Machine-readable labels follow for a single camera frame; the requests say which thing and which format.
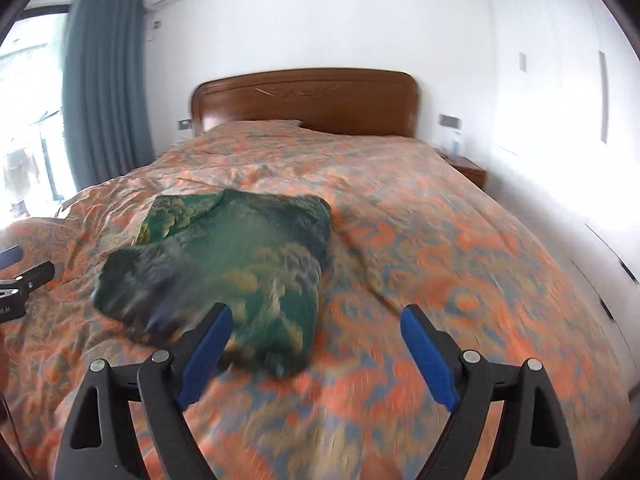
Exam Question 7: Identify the wooden nightstand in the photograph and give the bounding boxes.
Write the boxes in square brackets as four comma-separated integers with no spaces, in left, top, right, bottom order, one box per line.
[435,152,488,191]

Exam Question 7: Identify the white wardrobe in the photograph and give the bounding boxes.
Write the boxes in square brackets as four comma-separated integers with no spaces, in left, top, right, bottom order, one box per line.
[482,0,640,361]

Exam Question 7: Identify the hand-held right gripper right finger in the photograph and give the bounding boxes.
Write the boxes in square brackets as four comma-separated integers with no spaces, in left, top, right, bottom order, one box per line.
[400,304,580,480]

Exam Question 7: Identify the grey-blue curtain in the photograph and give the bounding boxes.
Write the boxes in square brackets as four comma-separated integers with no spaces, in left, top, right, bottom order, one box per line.
[61,0,156,193]

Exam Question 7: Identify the green printed garment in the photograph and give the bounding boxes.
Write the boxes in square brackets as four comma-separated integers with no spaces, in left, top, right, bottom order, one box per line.
[92,188,333,377]

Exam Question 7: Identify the window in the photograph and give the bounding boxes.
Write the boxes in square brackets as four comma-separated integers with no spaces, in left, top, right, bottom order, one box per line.
[0,5,68,221]

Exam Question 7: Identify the wooden headboard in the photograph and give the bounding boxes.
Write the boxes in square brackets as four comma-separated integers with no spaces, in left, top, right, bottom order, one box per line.
[191,68,420,138]

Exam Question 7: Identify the orange patterned quilt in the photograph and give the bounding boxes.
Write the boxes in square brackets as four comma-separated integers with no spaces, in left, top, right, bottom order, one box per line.
[0,120,631,480]

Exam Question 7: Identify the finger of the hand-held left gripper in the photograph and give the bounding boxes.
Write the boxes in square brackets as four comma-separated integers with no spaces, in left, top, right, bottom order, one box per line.
[0,245,26,269]
[0,260,56,295]

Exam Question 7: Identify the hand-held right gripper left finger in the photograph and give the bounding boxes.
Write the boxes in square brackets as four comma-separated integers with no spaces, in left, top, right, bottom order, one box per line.
[54,301,235,480]

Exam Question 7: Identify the orange patterned pillow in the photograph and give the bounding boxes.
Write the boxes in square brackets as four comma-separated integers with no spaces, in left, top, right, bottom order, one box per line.
[202,119,304,137]

